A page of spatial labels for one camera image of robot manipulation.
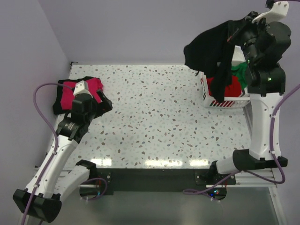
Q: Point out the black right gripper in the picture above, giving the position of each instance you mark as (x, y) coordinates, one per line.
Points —
(246, 23)

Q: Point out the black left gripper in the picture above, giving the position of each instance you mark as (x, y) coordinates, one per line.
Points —
(101, 94)

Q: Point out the black t shirt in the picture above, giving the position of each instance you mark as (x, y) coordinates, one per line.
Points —
(57, 110)
(210, 52)

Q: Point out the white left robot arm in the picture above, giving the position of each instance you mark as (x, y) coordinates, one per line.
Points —
(43, 196)

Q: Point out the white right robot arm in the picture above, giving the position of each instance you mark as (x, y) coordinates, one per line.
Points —
(263, 44)

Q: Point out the folded black t shirt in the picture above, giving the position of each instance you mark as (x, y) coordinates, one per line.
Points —
(57, 110)

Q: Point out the green t shirt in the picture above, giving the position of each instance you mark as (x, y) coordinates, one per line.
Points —
(239, 71)

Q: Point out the folded pink t shirt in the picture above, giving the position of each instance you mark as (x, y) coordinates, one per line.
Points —
(94, 84)

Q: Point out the red t shirt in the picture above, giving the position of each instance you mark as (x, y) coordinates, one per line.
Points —
(224, 88)

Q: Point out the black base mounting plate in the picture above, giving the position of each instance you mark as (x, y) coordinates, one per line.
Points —
(188, 181)

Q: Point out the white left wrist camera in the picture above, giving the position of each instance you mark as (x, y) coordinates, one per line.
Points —
(81, 88)

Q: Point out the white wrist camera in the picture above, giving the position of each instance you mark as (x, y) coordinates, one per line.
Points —
(81, 88)
(278, 9)

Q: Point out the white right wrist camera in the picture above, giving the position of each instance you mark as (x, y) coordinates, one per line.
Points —
(278, 9)

